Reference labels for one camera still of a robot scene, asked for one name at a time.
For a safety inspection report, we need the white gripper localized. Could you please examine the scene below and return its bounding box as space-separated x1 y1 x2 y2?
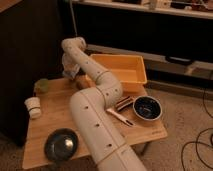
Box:
62 53 80 79

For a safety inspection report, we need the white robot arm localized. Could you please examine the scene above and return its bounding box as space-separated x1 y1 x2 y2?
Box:
61 37 146 171

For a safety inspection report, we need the green plastic cup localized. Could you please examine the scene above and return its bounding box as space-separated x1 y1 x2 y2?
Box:
34 78 49 93

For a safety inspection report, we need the white ribbed cup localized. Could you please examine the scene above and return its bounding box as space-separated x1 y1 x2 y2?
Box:
24 97 42 119

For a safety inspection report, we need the wooden table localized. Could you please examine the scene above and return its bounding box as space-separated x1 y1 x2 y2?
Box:
22 78 168 169

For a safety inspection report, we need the yellow plastic bin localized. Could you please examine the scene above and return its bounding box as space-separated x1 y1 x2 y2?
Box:
91 54 147 93

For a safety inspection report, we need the dark striped block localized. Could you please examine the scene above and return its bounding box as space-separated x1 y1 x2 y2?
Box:
115 96 134 111

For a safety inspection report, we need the dark blue ceramic bowl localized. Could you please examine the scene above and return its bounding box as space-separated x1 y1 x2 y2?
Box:
133 96 162 121

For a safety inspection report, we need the wooden shelf unit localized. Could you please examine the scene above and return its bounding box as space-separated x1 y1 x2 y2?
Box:
59 0 213 98

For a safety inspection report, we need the white handled fork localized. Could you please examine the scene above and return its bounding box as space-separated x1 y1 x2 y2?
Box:
106 108 134 127

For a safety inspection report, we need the black floor cable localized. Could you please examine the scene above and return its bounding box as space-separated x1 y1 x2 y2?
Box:
180 71 213 171

